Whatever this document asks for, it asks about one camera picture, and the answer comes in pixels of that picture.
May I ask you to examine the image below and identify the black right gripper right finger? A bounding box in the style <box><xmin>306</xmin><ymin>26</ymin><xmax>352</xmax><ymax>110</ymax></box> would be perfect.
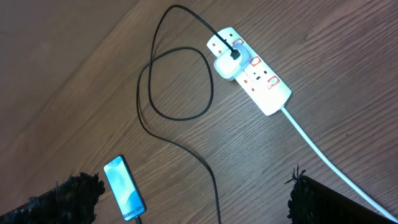
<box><xmin>287</xmin><ymin>167</ymin><xmax>394</xmax><ymax>224</ymax></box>

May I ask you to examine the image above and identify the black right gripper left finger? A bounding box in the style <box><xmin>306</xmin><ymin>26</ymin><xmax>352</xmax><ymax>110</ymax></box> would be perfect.
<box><xmin>1</xmin><ymin>172</ymin><xmax>105</xmax><ymax>224</ymax></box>

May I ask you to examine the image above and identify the blue Samsung Galaxy smartphone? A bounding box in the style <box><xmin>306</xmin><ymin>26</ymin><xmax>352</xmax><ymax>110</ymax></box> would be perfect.
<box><xmin>103</xmin><ymin>155</ymin><xmax>146</xmax><ymax>224</ymax></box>

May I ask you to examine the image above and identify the white power extension strip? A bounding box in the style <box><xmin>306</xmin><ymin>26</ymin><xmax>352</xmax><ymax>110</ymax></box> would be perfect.
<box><xmin>206</xmin><ymin>27</ymin><xmax>292</xmax><ymax>116</ymax></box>

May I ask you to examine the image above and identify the black USB charging cable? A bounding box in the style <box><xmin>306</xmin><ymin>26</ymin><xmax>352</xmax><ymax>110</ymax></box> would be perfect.
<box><xmin>134</xmin><ymin>4</ymin><xmax>241</xmax><ymax>224</ymax></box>

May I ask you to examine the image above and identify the white USB charger plug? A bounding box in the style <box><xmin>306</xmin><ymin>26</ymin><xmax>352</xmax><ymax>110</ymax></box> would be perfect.
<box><xmin>214</xmin><ymin>44</ymin><xmax>251</xmax><ymax>81</ymax></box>

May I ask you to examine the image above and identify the white power strip cord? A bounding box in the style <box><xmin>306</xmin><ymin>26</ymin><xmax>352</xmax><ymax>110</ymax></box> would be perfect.
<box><xmin>280</xmin><ymin>106</ymin><xmax>398</xmax><ymax>222</ymax></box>

